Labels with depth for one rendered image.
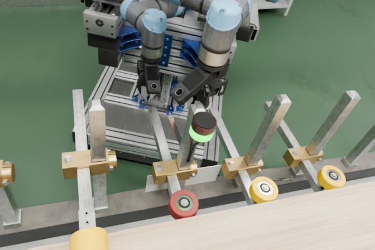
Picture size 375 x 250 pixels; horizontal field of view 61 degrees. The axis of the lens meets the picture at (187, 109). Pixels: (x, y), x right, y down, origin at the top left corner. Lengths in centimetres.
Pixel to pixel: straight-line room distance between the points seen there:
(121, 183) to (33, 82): 107
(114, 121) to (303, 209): 129
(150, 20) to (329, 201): 76
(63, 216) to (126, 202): 19
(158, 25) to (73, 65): 176
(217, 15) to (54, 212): 77
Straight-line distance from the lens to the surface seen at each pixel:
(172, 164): 99
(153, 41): 105
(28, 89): 255
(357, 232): 107
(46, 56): 283
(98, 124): 75
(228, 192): 119
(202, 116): 78
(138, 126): 196
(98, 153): 84
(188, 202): 90
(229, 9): 73
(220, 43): 76
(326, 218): 103
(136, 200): 112
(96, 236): 76
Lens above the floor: 168
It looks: 44 degrees down
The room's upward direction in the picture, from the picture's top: 14 degrees clockwise
